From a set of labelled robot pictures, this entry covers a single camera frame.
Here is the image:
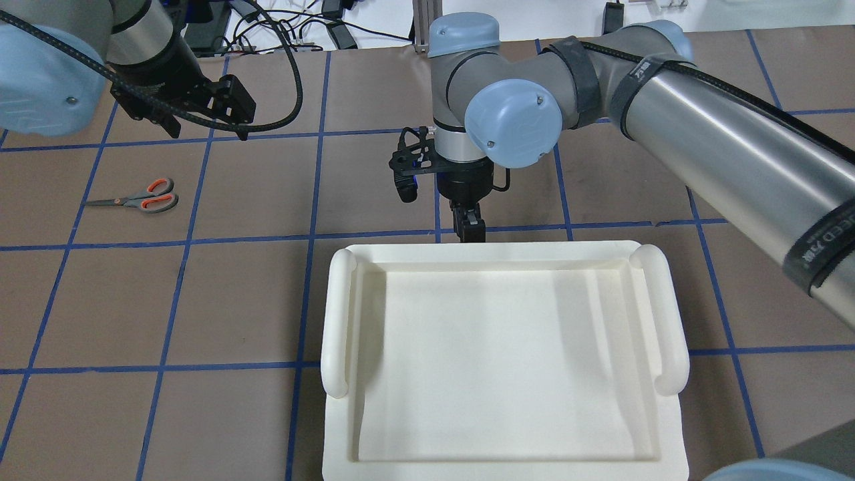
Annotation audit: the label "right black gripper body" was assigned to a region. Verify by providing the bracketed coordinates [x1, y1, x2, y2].
[438, 158, 495, 204]

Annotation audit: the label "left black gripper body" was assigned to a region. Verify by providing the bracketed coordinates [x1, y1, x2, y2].
[109, 63, 218, 139]

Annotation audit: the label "grey orange scissors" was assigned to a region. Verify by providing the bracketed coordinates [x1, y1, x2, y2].
[82, 177, 179, 214]

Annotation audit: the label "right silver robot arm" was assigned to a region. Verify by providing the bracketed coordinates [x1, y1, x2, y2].
[427, 13, 854, 325]

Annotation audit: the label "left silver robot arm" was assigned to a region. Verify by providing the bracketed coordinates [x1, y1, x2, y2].
[1, 1, 256, 138]

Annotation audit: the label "white plastic tray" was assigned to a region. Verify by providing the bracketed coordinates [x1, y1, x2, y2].
[320, 240, 690, 480]

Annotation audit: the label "left black braided cable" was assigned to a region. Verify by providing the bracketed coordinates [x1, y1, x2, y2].
[0, 0, 303, 132]

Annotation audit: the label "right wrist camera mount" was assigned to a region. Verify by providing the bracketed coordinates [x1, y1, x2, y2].
[389, 126, 439, 203]

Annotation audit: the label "aluminium frame post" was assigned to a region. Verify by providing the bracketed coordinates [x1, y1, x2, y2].
[412, 1, 442, 54]

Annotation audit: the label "right black cable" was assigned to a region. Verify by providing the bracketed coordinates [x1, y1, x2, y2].
[581, 40, 855, 164]

